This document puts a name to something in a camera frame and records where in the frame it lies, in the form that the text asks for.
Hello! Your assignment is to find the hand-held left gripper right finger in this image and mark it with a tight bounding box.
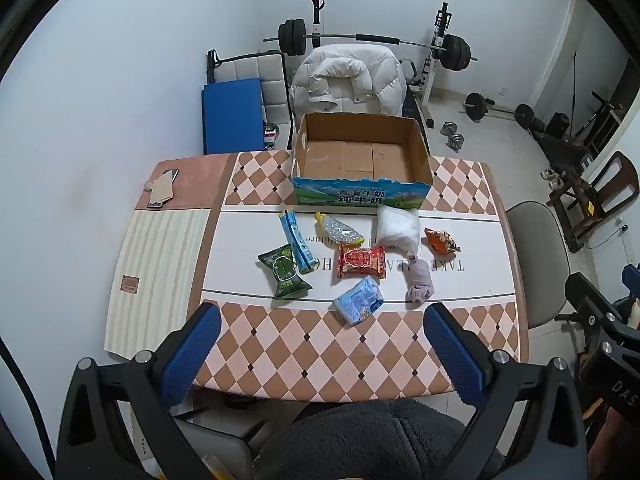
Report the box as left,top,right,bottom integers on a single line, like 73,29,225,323
422,301,588,480

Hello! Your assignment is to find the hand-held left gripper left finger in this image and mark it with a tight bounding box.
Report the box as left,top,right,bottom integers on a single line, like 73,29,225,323
56,301,223,480

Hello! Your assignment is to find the light blue tissue packet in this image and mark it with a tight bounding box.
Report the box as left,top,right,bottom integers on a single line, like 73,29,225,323
332,276,384,326

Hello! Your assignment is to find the orange snack packet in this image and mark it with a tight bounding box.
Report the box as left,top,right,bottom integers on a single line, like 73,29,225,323
424,227,461,255

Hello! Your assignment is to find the green snack packet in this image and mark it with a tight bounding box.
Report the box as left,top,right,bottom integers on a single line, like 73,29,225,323
257,243,312,301

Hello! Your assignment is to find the red snack packet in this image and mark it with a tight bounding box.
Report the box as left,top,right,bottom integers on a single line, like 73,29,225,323
336,244,387,280

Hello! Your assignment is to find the white plastic bag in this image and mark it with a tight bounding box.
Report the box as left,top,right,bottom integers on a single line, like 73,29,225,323
374,204,421,253

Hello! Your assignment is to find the long blue packet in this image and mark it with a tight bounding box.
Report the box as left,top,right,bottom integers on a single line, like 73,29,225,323
279,210,317,275

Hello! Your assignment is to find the yellow silver mesh pouch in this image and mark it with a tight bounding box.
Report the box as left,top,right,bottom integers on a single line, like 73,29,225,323
314,211,364,247

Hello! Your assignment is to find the cardboard box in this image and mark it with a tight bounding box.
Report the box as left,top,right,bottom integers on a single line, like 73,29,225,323
291,112,434,209

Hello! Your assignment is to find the person's right forearm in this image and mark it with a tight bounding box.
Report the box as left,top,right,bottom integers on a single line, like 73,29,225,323
602,402,640,480

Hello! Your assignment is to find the grey office chair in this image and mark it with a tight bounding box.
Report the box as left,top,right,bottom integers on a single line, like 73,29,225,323
505,201,571,331

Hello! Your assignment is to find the white stool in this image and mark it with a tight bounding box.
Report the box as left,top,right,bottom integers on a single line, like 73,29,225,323
130,400,266,480

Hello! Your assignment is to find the dark wooden chair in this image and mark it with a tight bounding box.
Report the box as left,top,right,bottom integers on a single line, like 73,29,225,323
547,150,640,253

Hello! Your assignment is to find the black scooter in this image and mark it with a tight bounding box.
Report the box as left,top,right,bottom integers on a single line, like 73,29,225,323
570,92,626,146

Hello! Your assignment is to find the small cardboard piece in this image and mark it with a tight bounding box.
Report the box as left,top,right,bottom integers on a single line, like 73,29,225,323
151,172,176,206

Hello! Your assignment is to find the dark smartphone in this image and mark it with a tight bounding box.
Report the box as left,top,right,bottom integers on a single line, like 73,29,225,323
146,169,180,209

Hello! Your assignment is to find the thin black pole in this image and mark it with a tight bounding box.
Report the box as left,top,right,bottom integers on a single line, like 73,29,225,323
570,52,581,131

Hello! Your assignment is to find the short barbell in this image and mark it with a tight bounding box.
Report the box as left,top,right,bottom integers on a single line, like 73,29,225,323
460,92,536,127

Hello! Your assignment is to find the blue foam pad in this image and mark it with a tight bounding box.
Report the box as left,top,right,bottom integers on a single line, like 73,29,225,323
201,78,266,156

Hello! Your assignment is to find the weight bench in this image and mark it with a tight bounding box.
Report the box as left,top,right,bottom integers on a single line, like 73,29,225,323
400,60,436,128

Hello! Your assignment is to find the grey cushioned folding chair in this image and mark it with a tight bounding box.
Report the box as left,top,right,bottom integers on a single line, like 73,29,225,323
207,50,293,151

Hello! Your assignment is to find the white down jacket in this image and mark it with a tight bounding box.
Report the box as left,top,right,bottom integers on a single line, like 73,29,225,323
291,44,407,117

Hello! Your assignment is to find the black barbell with plates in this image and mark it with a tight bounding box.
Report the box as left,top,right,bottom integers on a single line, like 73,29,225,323
263,19,478,72

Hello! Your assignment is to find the black cable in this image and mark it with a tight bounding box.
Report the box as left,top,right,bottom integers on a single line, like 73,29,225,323
0,335,56,480

